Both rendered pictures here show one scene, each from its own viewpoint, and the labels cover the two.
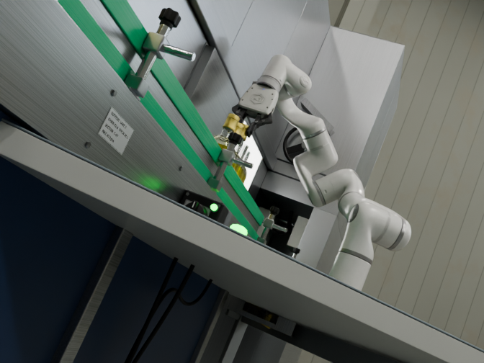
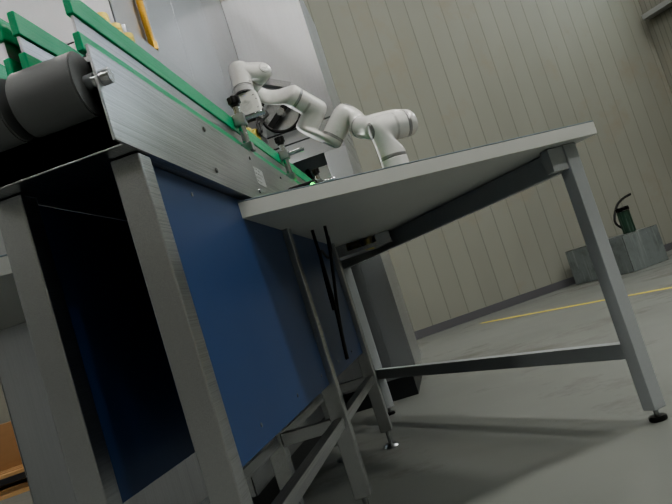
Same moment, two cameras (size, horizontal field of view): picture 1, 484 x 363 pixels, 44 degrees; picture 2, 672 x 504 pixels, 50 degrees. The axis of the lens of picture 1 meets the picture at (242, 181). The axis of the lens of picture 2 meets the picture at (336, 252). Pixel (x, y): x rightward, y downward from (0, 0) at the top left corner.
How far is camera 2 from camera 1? 0.86 m
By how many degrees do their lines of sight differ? 12
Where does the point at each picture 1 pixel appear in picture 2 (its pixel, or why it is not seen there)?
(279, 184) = not seen: hidden behind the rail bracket
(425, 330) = (471, 152)
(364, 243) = (393, 144)
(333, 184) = (337, 123)
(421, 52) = not seen: outside the picture
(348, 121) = (296, 68)
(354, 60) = (262, 16)
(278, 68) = (240, 73)
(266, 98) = (251, 100)
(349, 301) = (430, 165)
